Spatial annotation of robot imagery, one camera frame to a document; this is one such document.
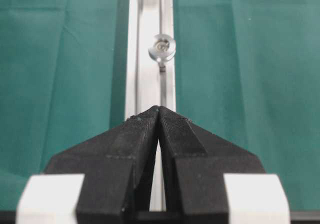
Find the green table cloth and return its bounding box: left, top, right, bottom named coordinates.
left=0, top=0, right=320, bottom=210

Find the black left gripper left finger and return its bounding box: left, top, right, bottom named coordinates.
left=44, top=106, right=160, bottom=224

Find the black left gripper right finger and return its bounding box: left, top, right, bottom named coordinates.
left=158, top=106, right=266, bottom=224

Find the silver aluminium extrusion rail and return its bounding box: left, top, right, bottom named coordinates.
left=125, top=0, right=176, bottom=212

